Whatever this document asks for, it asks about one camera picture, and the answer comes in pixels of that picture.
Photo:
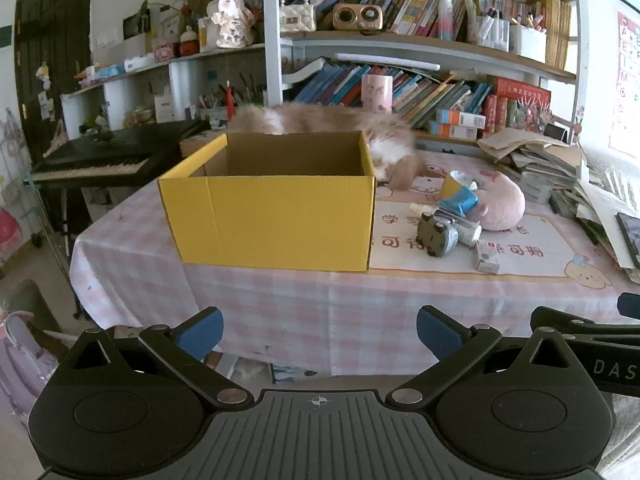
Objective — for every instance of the thick red book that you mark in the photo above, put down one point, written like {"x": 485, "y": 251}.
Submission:
{"x": 489, "y": 112}
{"x": 501, "y": 114}

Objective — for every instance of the orange and white cat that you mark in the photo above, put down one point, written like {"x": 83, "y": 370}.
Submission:
{"x": 325, "y": 117}

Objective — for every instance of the black framed tablet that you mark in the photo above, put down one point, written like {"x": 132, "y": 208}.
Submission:
{"x": 631, "y": 235}

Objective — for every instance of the red round figurine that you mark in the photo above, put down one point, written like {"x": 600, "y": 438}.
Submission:
{"x": 189, "y": 42}

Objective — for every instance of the row of yellow books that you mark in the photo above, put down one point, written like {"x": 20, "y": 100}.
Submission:
{"x": 557, "y": 32}

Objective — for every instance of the pink plush toy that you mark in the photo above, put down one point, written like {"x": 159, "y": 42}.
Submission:
{"x": 500, "y": 200}

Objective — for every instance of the red bottle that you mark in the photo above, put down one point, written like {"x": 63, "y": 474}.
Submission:
{"x": 229, "y": 102}

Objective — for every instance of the pink checkered desktop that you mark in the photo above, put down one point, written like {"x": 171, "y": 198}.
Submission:
{"x": 300, "y": 310}

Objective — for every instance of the dark door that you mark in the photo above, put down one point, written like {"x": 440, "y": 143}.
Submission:
{"x": 50, "y": 60}

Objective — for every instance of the colourful spiked ornament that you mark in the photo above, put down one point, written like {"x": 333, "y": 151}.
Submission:
{"x": 532, "y": 116}

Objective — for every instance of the wooden speaker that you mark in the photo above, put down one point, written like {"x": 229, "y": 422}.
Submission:
{"x": 357, "y": 16}

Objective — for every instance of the grey toy car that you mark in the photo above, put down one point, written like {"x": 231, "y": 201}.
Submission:
{"x": 436, "y": 235}

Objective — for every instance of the yellow cardboard box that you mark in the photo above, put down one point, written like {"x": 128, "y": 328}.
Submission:
{"x": 270, "y": 220}

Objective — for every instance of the pastel gradient bottle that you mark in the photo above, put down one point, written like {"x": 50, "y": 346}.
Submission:
{"x": 445, "y": 15}

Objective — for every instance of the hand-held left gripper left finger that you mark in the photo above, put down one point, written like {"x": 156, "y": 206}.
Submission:
{"x": 202, "y": 332}

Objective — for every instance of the black phone stand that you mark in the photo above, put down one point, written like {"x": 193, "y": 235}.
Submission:
{"x": 557, "y": 132}

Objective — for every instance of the stack of papers and books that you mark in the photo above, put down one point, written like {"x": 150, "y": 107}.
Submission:
{"x": 525, "y": 157}

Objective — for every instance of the white pen holder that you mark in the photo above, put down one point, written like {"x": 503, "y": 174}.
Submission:
{"x": 492, "y": 32}

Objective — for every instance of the crumpled white paper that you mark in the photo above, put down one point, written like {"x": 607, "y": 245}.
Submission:
{"x": 460, "y": 176}

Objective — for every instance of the black electronic keyboard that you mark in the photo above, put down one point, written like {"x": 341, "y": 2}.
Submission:
{"x": 100, "y": 152}

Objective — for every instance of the orange and white box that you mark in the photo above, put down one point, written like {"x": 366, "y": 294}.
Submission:
{"x": 452, "y": 132}
{"x": 460, "y": 119}

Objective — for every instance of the cartoon desk mat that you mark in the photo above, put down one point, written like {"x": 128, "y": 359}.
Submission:
{"x": 530, "y": 245}

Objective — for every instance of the white low shelf unit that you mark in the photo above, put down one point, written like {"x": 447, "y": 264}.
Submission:
{"x": 175, "y": 67}

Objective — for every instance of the white storage box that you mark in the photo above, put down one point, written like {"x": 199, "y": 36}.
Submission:
{"x": 527, "y": 41}

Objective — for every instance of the keyboard stand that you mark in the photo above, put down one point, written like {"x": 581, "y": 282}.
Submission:
{"x": 65, "y": 240}

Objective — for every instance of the alphabet wall poster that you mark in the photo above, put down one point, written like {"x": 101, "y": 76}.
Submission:
{"x": 625, "y": 80}

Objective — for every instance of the cluster of pens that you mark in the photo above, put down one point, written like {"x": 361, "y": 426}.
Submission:
{"x": 235, "y": 92}

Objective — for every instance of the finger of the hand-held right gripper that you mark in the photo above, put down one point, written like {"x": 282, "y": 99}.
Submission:
{"x": 631, "y": 306}
{"x": 575, "y": 327}

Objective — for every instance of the large red gift box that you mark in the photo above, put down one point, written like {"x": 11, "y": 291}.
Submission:
{"x": 522, "y": 91}

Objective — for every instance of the blue tissue pack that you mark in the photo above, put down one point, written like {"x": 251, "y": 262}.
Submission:
{"x": 107, "y": 71}

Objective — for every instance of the white pearl handbag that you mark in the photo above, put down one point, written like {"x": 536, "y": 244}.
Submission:
{"x": 297, "y": 14}

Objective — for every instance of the row of blue books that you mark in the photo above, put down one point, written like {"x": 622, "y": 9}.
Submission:
{"x": 430, "y": 95}

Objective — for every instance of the pink cartoon cylinder cup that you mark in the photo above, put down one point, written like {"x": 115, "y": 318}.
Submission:
{"x": 376, "y": 92}

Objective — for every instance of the white labelled bottle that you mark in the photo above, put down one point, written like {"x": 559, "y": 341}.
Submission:
{"x": 469, "y": 233}

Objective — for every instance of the pile of white papers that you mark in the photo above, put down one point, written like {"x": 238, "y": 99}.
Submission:
{"x": 600, "y": 200}

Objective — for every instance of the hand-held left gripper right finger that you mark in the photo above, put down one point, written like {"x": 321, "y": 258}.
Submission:
{"x": 440, "y": 332}

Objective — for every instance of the row of colourful books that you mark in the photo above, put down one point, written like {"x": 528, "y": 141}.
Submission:
{"x": 410, "y": 5}

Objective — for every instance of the white bookshelf frame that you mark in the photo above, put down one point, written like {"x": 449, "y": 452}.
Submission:
{"x": 272, "y": 35}

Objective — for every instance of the small white carton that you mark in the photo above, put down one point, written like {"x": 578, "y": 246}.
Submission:
{"x": 487, "y": 258}

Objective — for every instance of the pink fabric bundle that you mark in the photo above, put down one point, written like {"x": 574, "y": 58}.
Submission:
{"x": 20, "y": 355}

